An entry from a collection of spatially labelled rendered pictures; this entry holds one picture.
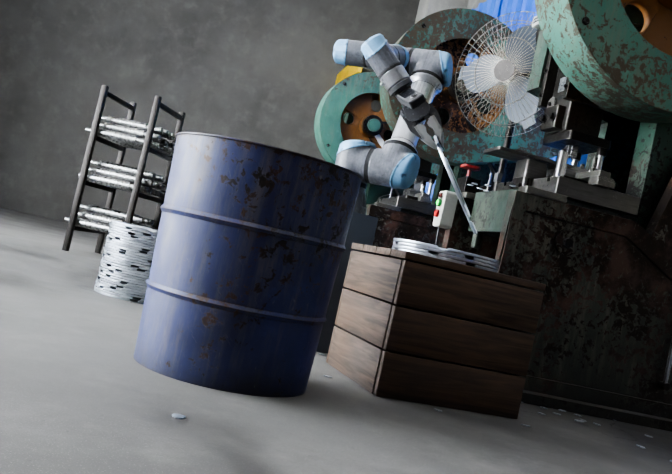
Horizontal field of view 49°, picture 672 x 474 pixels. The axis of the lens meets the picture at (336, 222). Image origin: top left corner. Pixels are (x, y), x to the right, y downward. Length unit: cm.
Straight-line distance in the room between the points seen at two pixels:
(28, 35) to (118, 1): 109
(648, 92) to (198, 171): 137
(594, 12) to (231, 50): 724
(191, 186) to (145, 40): 774
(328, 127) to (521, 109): 233
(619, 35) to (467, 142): 180
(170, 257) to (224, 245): 13
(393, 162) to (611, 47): 71
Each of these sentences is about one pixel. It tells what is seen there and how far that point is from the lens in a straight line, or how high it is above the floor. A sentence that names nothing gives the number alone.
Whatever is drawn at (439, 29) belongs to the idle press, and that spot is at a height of 158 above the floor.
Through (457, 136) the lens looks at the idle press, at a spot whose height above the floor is 106.
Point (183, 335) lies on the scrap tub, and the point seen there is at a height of 9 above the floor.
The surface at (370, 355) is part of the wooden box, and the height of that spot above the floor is 8.
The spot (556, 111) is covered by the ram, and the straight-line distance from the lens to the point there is 264.
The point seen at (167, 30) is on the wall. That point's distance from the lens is 921.
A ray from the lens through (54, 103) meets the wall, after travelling 914.
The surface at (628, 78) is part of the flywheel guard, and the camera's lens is 228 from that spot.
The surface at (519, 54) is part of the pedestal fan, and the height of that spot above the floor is 139.
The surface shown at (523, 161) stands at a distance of 260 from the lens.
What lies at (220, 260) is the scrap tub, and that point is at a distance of 143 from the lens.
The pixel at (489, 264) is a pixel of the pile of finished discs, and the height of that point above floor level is 37.
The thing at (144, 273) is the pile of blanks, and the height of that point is 10.
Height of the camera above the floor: 30
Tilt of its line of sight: 3 degrees up
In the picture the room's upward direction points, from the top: 13 degrees clockwise
